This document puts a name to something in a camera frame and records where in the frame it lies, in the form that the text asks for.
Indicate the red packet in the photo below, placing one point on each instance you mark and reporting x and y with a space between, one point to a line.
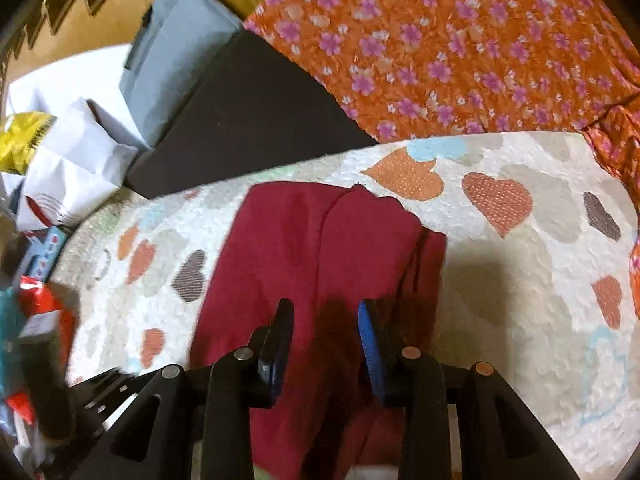
55 305

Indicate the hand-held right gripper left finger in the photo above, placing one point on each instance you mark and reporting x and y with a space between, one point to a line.
272 355

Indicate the grey folded cloth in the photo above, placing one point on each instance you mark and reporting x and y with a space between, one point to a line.
175 45

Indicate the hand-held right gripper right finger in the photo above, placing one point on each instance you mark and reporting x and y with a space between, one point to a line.
372 350

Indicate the maroon shirt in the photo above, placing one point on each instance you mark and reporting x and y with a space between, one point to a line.
310 260

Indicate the white heart print blanket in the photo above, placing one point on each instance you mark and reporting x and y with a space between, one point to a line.
500 285

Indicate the orange floral blanket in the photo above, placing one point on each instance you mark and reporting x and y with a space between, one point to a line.
425 35

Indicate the blue patterned box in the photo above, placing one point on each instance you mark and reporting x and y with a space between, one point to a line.
50 250

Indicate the teal packet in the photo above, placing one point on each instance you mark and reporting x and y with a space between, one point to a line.
10 330

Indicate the white paper bag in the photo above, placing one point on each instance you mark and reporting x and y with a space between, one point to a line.
75 165
60 80

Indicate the yellow plastic bag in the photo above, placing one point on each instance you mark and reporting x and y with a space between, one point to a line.
20 140

